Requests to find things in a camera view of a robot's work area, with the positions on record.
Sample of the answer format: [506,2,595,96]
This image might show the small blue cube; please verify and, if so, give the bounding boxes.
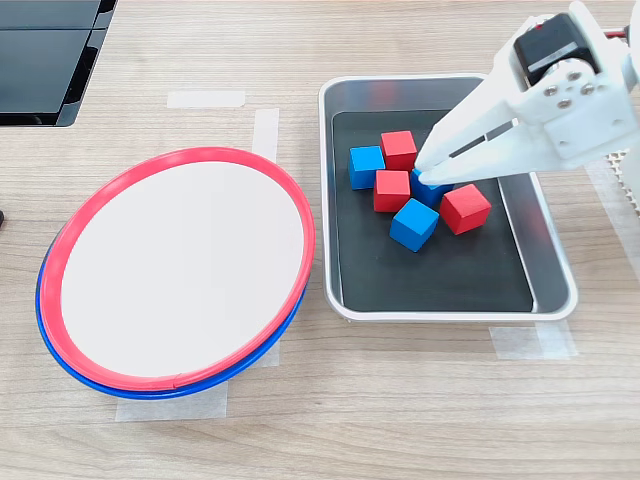
[409,168,456,209]
[388,197,441,254]
[348,145,387,191]

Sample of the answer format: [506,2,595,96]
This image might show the black glossy device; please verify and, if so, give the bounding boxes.
[0,0,120,128]

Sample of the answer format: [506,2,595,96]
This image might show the white plate with red rim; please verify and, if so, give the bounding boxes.
[39,146,316,392]

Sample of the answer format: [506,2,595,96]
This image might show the steel tray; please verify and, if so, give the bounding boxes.
[318,73,580,324]

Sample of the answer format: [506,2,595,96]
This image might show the black tray mat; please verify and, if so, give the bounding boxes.
[331,108,535,314]

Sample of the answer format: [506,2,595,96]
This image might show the pale perforated base plate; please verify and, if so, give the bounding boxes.
[604,149,640,217]

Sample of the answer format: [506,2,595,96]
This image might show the small red cube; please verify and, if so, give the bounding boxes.
[372,169,412,214]
[379,130,419,173]
[438,183,493,236]

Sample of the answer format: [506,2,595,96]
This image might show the white plate with blue rim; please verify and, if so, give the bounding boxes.
[34,239,309,401]

